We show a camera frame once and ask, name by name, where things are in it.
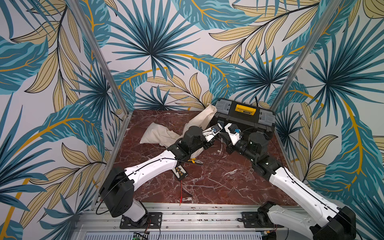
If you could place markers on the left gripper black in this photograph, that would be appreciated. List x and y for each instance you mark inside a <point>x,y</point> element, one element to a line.
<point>207,144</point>

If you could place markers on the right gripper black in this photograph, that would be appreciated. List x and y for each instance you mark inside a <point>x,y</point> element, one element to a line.
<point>227,139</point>

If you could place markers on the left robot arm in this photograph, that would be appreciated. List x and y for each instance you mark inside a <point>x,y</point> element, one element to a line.
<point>117,191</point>

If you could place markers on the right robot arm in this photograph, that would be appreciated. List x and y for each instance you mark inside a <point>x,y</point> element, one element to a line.
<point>324,220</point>

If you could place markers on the rear cream cloth bag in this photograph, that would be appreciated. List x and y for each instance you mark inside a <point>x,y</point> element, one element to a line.
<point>202,119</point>

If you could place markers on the flat cream cloth bag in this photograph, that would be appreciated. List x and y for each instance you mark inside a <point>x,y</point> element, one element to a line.
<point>159,134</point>

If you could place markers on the yellow black pliers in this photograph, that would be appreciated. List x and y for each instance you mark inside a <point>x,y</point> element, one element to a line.
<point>195,162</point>

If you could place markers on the black yellow toolbox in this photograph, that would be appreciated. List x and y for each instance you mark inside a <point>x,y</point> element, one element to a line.
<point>248,118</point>

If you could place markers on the black connector board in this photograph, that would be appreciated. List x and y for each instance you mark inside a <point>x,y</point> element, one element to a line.
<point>180,172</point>

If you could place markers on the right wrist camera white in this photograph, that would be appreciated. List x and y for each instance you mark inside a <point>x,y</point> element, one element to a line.
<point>234,133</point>

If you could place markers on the red black wire leads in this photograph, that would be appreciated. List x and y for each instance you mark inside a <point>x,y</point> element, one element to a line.
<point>183,191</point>

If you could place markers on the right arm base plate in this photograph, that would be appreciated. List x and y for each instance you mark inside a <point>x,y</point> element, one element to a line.
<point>257,220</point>

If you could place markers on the aluminium front rail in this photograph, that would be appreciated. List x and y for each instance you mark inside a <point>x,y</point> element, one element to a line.
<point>183,222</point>

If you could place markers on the left aluminium corner post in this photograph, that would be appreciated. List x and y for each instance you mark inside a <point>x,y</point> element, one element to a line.
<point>87,30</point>

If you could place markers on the aluminium corner post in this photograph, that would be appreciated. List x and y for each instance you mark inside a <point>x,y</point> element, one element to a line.
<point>323,21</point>
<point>87,30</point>

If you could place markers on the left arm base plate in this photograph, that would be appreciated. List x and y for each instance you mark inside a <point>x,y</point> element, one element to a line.
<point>151,220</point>

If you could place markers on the right aluminium corner post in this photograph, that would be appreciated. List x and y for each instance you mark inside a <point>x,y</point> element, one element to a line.
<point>323,21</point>

